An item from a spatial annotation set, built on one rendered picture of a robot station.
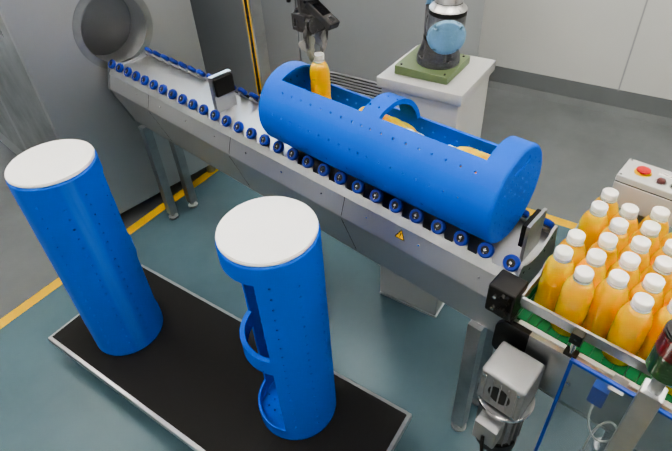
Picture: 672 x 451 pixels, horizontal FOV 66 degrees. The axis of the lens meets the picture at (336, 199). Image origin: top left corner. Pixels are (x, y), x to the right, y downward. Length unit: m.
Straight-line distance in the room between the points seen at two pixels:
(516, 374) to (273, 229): 0.70
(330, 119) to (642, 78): 3.05
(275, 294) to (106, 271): 0.86
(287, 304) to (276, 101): 0.67
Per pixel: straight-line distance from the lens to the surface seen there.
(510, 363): 1.35
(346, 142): 1.51
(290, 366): 1.62
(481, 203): 1.31
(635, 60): 4.23
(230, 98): 2.22
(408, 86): 1.82
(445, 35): 1.66
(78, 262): 2.02
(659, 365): 1.01
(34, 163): 1.96
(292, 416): 1.87
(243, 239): 1.37
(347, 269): 2.69
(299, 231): 1.36
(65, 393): 2.60
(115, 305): 2.17
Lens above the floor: 1.94
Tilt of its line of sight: 38 degrees down
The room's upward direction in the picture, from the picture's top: 4 degrees counter-clockwise
